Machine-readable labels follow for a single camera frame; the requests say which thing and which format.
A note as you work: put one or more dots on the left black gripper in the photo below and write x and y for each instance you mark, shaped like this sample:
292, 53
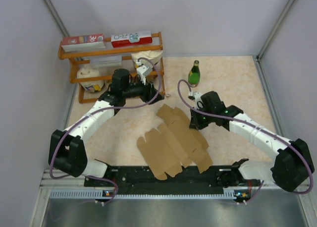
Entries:
148, 91

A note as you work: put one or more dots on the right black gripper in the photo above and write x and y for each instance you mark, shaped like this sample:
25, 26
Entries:
195, 124

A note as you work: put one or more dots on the brown cardboard box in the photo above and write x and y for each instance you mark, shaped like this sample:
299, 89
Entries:
173, 146

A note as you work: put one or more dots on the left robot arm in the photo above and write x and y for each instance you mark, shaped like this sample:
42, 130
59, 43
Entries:
67, 147

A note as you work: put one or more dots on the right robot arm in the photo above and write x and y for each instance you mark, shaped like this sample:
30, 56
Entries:
290, 164

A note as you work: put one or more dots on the clear plastic box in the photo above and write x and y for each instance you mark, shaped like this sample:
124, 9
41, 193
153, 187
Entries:
105, 61

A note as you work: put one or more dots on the white bag upper shelf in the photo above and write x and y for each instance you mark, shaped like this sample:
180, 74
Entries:
154, 56

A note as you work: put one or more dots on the green glass bottle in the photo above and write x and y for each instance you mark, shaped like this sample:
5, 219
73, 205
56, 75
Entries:
194, 74

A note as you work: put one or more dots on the red white carton right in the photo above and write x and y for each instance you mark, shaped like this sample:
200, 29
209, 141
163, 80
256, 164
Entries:
131, 39

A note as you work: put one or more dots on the red white carton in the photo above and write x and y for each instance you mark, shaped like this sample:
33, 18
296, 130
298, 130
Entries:
83, 43
131, 39

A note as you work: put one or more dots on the orange wooden shelf rack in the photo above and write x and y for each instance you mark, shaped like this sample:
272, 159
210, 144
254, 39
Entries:
92, 79

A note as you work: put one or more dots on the red white carton left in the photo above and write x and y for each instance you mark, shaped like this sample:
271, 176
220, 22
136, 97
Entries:
83, 43

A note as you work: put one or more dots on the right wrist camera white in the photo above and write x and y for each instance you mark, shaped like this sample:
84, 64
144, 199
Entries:
196, 97

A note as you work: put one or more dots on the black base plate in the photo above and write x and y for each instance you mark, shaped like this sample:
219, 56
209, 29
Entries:
141, 180

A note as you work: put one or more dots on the grey slotted cable duct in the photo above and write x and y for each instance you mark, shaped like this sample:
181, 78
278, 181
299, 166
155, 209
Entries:
104, 194

